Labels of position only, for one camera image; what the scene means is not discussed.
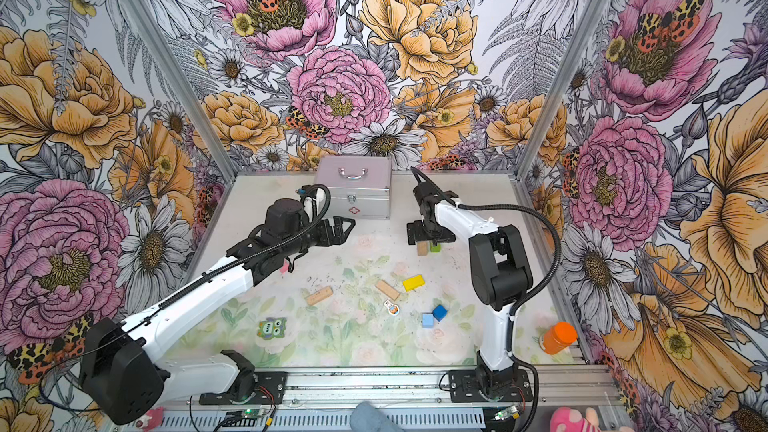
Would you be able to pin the pink plush toy right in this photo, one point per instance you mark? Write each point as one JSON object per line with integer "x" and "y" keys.
{"x": 566, "y": 419}

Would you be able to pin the owl sticker toy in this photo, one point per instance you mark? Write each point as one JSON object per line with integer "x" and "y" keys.
{"x": 272, "y": 328}

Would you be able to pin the natural wood block numbered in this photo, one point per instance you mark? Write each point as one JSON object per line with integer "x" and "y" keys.
{"x": 388, "y": 290}

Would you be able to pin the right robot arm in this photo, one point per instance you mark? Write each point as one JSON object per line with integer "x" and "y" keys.
{"x": 501, "y": 277}

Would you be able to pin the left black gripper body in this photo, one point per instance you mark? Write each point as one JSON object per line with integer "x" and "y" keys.
{"x": 321, "y": 236}

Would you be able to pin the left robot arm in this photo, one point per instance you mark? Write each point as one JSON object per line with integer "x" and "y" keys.
{"x": 123, "y": 368}

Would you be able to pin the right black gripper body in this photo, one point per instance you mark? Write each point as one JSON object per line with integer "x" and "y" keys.
{"x": 429, "y": 231}

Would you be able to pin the light blue wood cube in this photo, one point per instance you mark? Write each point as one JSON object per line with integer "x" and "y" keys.
{"x": 427, "y": 320}

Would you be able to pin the silver first aid case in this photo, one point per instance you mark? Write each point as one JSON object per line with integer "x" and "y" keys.
{"x": 359, "y": 185}

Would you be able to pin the grey blue cloth object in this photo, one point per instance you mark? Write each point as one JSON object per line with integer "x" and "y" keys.
{"x": 366, "y": 418}

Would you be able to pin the dark blue wood cube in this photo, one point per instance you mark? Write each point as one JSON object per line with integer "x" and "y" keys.
{"x": 439, "y": 312}

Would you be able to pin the orange pill bottle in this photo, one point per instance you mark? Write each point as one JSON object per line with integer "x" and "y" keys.
{"x": 558, "y": 337}

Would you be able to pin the aluminium front rail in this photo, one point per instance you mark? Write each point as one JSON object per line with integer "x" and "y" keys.
{"x": 360, "y": 396}

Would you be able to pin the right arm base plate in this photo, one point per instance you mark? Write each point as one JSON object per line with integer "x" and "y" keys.
{"x": 478, "y": 385}

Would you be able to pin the pink toy left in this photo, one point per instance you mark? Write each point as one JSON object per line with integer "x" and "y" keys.
{"x": 151, "y": 420}

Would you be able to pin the yellow wood block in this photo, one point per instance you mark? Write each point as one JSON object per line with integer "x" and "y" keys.
{"x": 413, "y": 283}

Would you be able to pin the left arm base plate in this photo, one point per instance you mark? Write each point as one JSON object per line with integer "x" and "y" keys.
{"x": 256, "y": 388}

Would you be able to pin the small orange white toy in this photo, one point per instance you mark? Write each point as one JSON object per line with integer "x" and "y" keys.
{"x": 392, "y": 308}

